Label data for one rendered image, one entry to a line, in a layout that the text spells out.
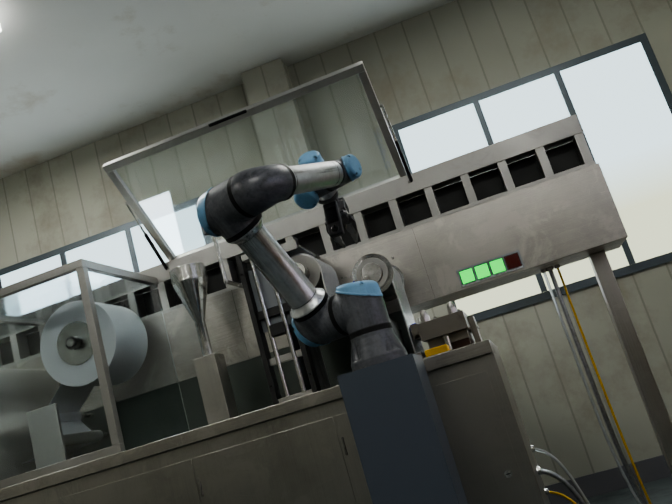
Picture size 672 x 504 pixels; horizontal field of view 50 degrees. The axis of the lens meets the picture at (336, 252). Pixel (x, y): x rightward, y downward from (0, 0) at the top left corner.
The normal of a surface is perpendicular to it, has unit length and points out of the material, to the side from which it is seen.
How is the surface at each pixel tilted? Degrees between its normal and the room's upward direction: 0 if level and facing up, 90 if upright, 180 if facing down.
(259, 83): 90
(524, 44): 90
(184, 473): 90
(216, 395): 90
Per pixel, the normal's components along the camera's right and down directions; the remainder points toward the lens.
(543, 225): -0.26, -0.16
